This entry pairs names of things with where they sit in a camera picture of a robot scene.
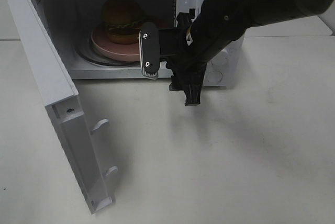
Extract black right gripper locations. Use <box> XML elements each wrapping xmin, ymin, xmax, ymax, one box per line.
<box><xmin>167</xmin><ymin>9</ymin><xmax>209</xmax><ymax>106</ymax></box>

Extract round white door-release button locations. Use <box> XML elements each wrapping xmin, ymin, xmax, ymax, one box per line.
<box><xmin>206</xmin><ymin>71</ymin><xmax>223</xmax><ymax>84</ymax></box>

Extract burger with lettuce and cheese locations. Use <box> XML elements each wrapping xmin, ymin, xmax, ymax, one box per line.
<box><xmin>101</xmin><ymin>0</ymin><xmax>147</xmax><ymax>44</ymax></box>

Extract pink round plate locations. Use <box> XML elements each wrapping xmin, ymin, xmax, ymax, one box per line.
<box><xmin>91</xmin><ymin>16</ymin><xmax>168</xmax><ymax>62</ymax></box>

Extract white microwave door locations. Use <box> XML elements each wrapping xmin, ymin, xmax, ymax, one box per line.
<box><xmin>7</xmin><ymin>0</ymin><xmax>118</xmax><ymax>213</ymax></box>

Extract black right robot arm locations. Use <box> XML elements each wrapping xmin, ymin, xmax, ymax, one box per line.
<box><xmin>168</xmin><ymin>0</ymin><xmax>334</xmax><ymax>106</ymax></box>

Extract lower white timer knob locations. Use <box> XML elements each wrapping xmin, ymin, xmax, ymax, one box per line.
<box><xmin>211</xmin><ymin>49</ymin><xmax>229</xmax><ymax>66</ymax></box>

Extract glass microwave turntable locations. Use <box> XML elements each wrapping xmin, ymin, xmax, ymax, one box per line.
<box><xmin>75</xmin><ymin>44</ymin><xmax>140</xmax><ymax>67</ymax></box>

